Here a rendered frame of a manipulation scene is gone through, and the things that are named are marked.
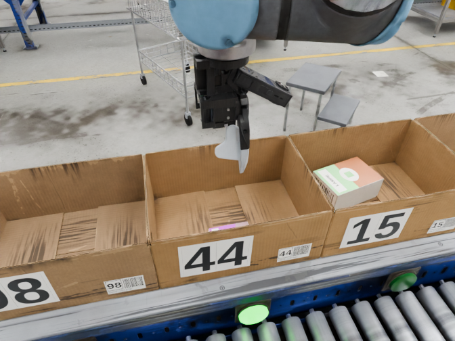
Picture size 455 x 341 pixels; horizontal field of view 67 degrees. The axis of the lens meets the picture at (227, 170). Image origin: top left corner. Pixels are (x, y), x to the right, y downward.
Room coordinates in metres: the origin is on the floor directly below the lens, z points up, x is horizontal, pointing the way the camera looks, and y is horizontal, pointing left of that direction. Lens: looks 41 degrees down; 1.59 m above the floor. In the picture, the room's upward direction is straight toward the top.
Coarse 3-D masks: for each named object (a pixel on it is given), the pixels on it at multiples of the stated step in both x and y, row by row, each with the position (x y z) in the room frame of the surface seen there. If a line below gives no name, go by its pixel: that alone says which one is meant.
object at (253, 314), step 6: (252, 306) 0.39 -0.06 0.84; (258, 306) 0.39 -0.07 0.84; (264, 306) 0.39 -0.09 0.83; (246, 312) 0.38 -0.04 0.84; (252, 312) 0.38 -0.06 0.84; (258, 312) 0.38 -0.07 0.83; (264, 312) 0.38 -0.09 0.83; (240, 318) 0.37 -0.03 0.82; (246, 318) 0.37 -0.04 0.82; (252, 318) 0.38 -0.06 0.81; (258, 318) 0.38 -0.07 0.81; (264, 318) 0.38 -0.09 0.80
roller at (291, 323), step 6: (288, 318) 0.41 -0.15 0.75; (294, 318) 0.41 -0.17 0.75; (282, 324) 0.40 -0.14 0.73; (288, 324) 0.39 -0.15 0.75; (294, 324) 0.39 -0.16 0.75; (300, 324) 0.39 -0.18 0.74; (288, 330) 0.38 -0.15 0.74; (294, 330) 0.38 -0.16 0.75; (300, 330) 0.38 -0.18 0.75; (288, 336) 0.37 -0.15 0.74; (294, 336) 0.36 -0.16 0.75; (300, 336) 0.36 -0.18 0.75; (306, 336) 0.37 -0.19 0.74
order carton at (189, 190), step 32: (160, 160) 0.70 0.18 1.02; (192, 160) 0.72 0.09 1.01; (224, 160) 0.74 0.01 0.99; (256, 160) 0.76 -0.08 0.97; (288, 160) 0.74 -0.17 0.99; (160, 192) 0.70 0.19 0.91; (192, 192) 0.71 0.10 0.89; (224, 192) 0.72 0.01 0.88; (256, 192) 0.71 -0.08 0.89; (288, 192) 0.71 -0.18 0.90; (320, 192) 0.56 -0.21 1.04; (160, 224) 0.59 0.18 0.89; (192, 224) 0.59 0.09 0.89; (224, 224) 0.60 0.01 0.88; (256, 224) 0.46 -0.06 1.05; (288, 224) 0.47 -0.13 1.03; (320, 224) 0.49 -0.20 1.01; (160, 256) 0.41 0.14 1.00; (256, 256) 0.46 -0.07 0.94; (160, 288) 0.41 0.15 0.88
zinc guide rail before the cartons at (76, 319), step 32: (352, 256) 0.49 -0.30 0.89; (384, 256) 0.49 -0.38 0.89; (416, 256) 0.49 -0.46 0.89; (192, 288) 0.41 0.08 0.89; (224, 288) 0.41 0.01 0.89; (256, 288) 0.41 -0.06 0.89; (32, 320) 0.33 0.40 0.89; (64, 320) 0.33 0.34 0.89; (96, 320) 0.33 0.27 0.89; (128, 320) 0.34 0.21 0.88
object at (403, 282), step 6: (402, 276) 0.47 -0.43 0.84; (408, 276) 0.47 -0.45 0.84; (414, 276) 0.47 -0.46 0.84; (396, 282) 0.46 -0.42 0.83; (402, 282) 0.46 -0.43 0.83; (408, 282) 0.46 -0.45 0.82; (414, 282) 0.47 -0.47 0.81; (390, 288) 0.46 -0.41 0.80; (396, 288) 0.46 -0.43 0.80; (402, 288) 0.46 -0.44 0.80
